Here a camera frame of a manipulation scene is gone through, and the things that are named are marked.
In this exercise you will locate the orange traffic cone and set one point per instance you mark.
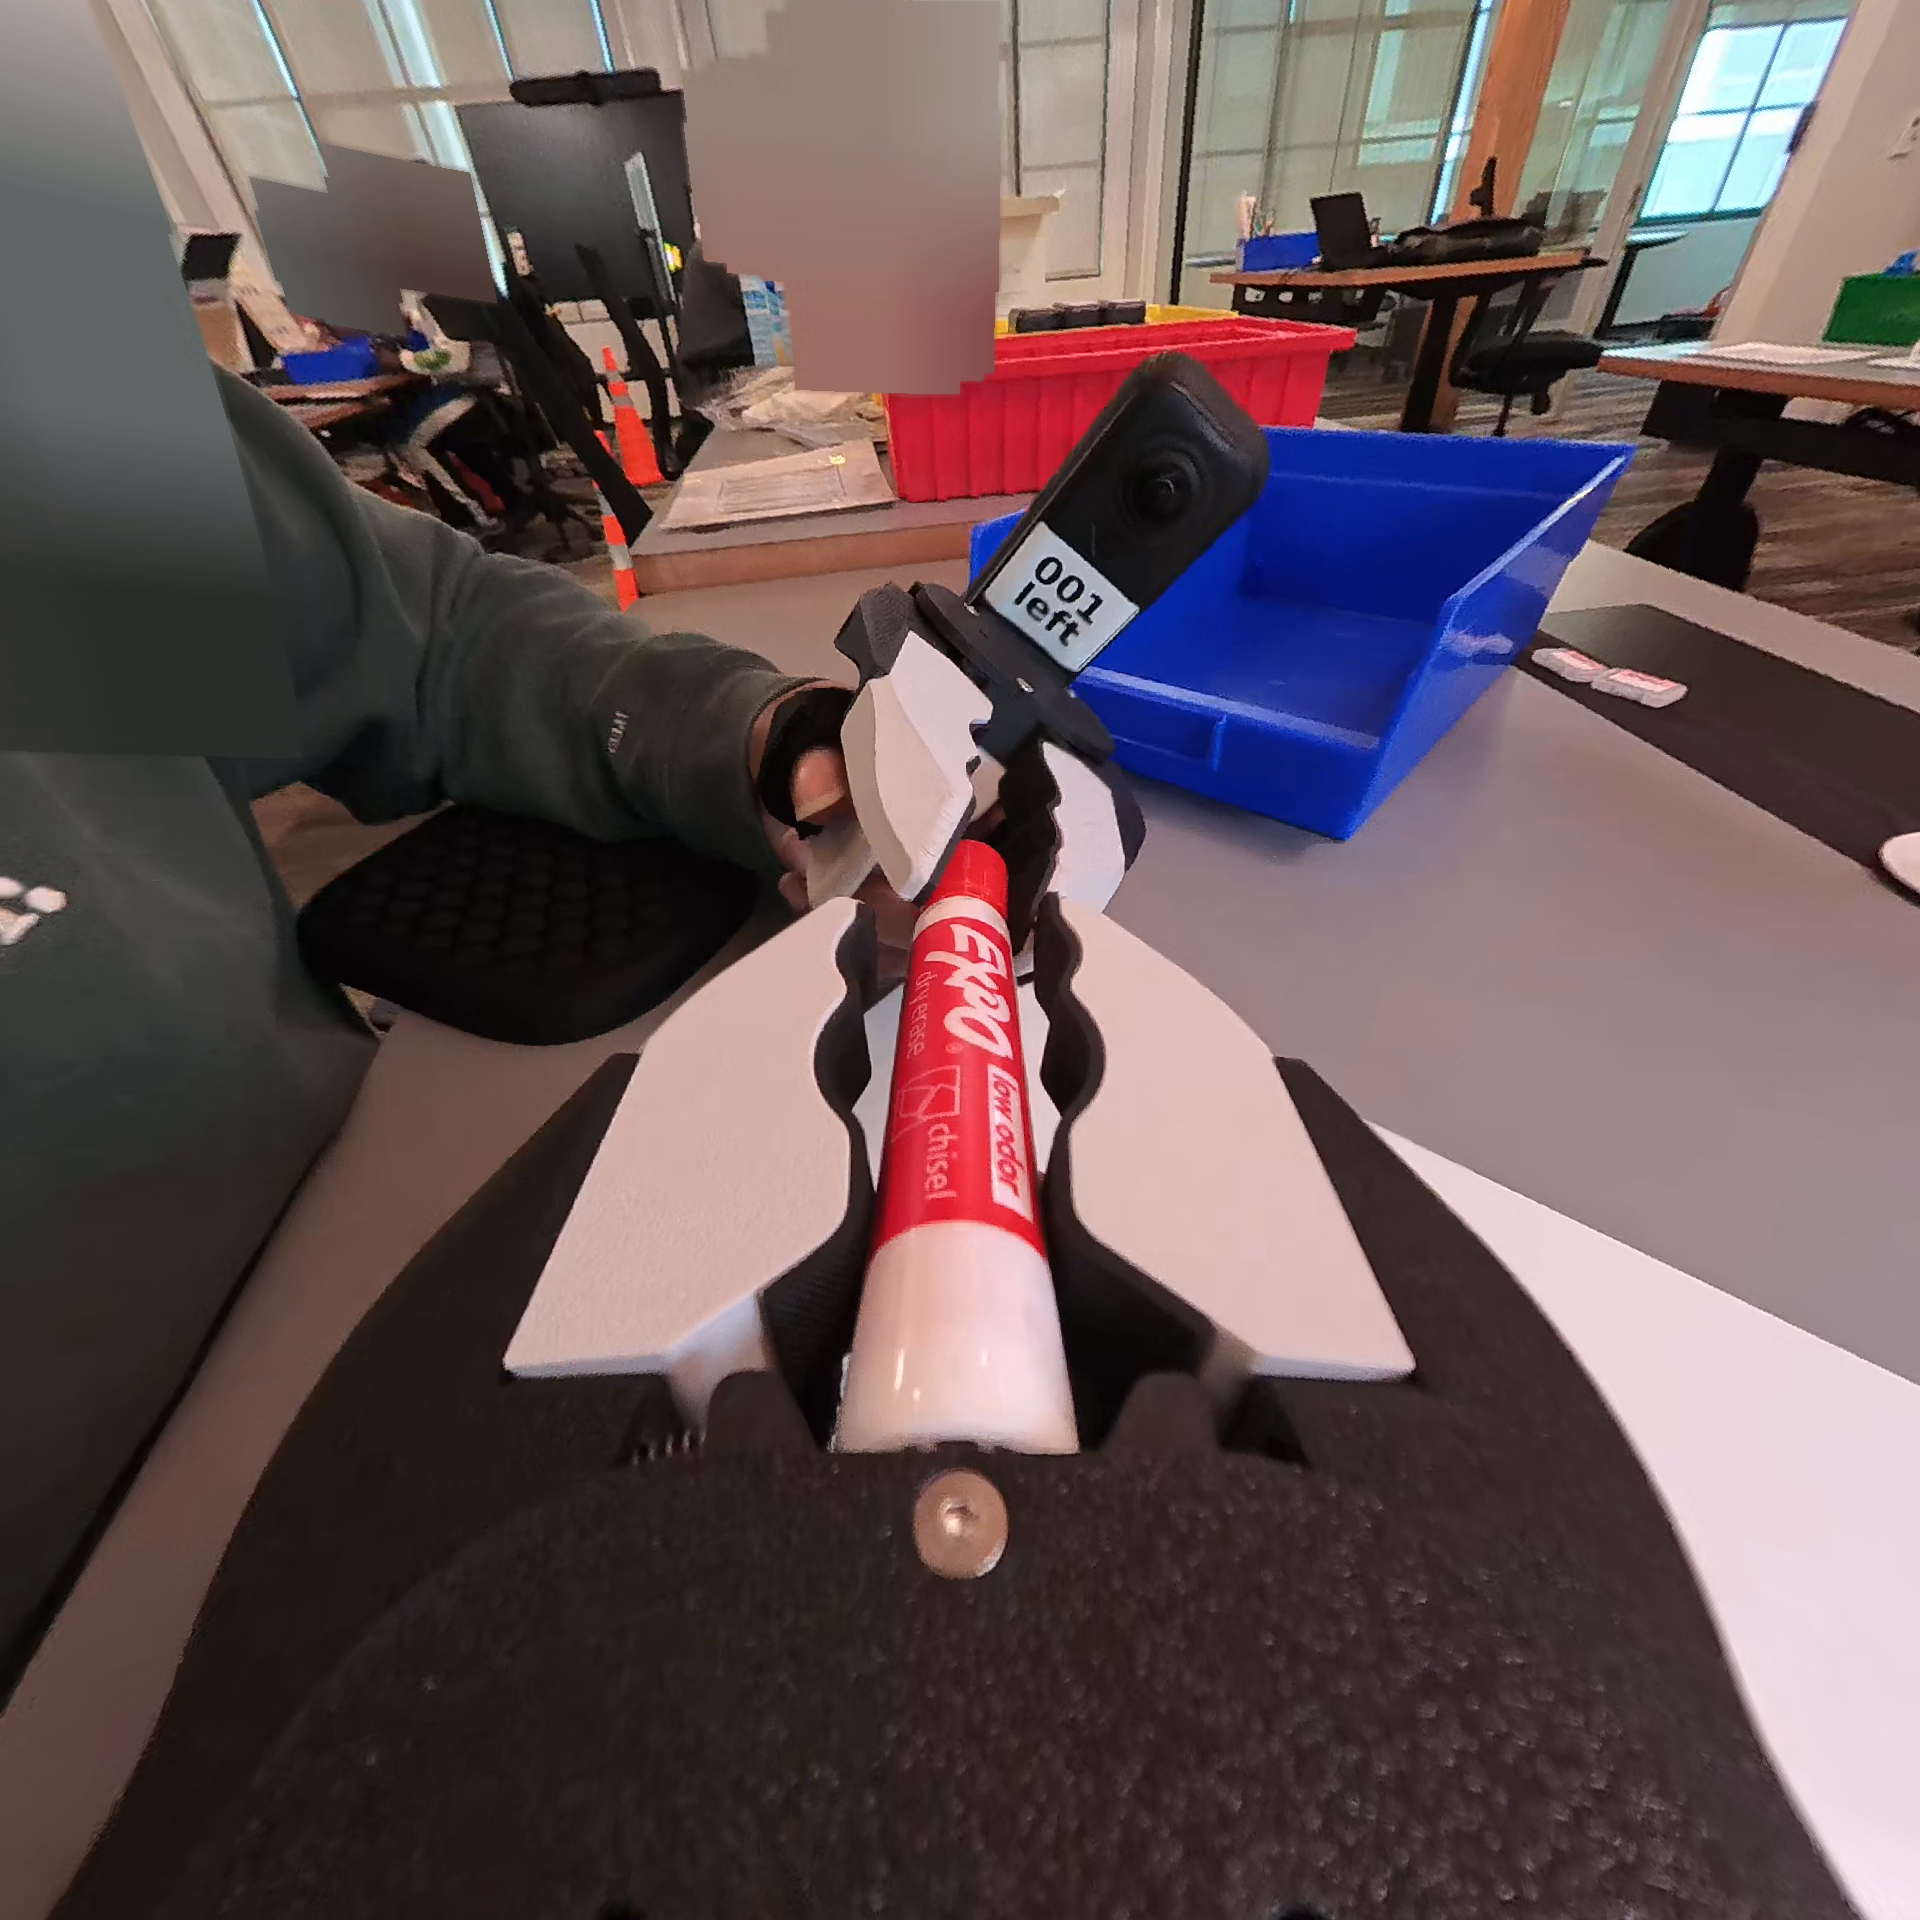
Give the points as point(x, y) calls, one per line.
point(619, 540)
point(634, 428)

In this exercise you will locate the pile of clear plastic bags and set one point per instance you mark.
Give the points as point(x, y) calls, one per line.
point(797, 406)

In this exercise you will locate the wooden background desk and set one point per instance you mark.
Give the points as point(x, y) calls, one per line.
point(1757, 376)
point(781, 547)
point(1411, 271)

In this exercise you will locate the black office chair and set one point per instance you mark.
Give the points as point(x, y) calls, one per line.
point(1524, 359)

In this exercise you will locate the red plastic bin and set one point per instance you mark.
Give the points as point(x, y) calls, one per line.
point(1050, 398)

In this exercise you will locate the small white plastic object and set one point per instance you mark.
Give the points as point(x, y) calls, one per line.
point(1564, 666)
point(1638, 686)

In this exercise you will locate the red marker cap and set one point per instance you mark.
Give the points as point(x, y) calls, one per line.
point(972, 873)

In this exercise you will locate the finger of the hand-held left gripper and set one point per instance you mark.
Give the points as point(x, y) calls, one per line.
point(1096, 832)
point(909, 751)

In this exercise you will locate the black bag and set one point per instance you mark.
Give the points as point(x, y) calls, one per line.
point(1470, 240)

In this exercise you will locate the green plastic bin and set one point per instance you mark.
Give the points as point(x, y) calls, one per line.
point(1876, 312)

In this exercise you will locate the white stand with base plate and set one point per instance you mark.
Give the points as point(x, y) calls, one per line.
point(1903, 867)

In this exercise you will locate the black display screen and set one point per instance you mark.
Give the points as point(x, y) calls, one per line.
point(570, 194)

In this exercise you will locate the black laptop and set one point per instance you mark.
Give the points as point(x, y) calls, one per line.
point(1340, 230)

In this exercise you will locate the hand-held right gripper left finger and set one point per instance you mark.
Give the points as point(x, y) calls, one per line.
point(676, 1201)

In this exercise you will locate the blue plastic bin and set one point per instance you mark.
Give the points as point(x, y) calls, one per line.
point(1349, 630)

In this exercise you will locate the white paper sheets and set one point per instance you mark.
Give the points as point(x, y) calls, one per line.
point(781, 487)

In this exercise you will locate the small blue container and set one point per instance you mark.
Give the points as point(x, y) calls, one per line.
point(1279, 252)

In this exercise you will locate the white whiteboard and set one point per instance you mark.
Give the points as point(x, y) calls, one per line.
point(1725, 1499)

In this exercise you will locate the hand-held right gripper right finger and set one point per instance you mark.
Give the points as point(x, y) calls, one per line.
point(1230, 1201)

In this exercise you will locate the person's left hand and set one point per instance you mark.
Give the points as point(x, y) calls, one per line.
point(820, 792)

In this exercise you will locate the wooden pillar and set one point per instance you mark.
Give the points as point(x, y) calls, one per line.
point(1508, 90)

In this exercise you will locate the red dry erase marker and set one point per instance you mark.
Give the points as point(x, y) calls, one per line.
point(960, 1290)

